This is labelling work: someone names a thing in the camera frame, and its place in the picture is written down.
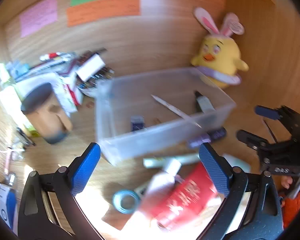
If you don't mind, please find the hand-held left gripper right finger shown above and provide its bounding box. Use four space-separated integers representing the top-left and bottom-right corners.
197 142 284 240

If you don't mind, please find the white cable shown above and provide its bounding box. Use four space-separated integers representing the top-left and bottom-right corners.
0 141 24 153

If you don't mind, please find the white thin pen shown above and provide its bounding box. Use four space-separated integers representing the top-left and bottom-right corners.
151 94 202 128

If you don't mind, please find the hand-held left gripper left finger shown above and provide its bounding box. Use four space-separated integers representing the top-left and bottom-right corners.
17 142 105 240

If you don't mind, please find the yellow chick plush toy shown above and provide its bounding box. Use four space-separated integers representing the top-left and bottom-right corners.
190 7 249 89

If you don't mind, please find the brown jar with black lid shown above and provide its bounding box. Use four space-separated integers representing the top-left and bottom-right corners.
20 84 73 144

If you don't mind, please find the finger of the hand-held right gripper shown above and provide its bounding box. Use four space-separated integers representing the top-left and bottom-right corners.
236 129 269 153
254 105 300 138

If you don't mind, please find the small white box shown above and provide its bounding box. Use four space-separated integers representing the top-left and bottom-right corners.
75 54 105 82

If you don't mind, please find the pink paper note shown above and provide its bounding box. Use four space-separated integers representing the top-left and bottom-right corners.
19 0 58 38

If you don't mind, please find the clear plastic storage box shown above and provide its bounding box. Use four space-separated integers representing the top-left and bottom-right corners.
94 67 237 166

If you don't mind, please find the blue tape roll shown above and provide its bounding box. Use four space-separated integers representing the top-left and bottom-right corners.
112 189 140 215

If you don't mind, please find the red and white pen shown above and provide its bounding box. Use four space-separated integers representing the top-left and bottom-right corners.
39 52 77 61

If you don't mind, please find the black clip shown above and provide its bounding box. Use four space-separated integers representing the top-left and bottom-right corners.
16 127 37 147

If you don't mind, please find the person's right hand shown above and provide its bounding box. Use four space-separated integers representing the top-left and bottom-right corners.
280 174 294 189

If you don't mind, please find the purple bottle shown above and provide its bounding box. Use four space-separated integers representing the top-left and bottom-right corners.
187 127 227 148

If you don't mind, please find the small purple item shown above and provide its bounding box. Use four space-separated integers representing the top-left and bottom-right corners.
130 115 145 132

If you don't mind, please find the yellow-green bottle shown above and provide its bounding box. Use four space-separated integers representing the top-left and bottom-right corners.
0 62 10 85

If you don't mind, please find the black and grey marker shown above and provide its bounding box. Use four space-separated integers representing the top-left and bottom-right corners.
194 90 215 113

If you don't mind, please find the stack of books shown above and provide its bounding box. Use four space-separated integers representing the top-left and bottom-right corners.
14 52 84 113

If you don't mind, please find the white bottle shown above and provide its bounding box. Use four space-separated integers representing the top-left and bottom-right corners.
137 159 183 220

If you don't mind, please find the orange paper note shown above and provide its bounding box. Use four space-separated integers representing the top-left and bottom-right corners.
66 0 141 27

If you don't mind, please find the blue and white card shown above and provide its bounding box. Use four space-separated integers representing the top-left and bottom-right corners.
0 182 17 230

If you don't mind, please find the bowl of beads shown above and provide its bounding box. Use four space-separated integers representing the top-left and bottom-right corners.
77 67 115 98

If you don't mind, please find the white tube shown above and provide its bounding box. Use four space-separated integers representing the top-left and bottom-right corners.
143 154 200 169

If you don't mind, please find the red packet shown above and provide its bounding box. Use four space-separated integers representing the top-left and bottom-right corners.
150 162 219 230

